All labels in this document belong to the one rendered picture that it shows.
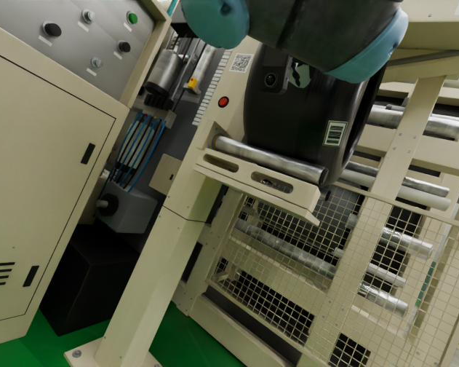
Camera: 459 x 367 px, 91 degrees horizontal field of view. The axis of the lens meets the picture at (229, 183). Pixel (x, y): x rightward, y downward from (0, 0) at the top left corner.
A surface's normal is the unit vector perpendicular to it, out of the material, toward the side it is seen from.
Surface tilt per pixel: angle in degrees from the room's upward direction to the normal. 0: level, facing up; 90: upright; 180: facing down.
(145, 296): 90
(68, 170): 90
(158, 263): 90
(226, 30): 179
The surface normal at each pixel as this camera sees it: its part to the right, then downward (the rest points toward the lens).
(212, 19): -0.40, 0.91
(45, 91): 0.81, 0.34
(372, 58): -0.25, 0.73
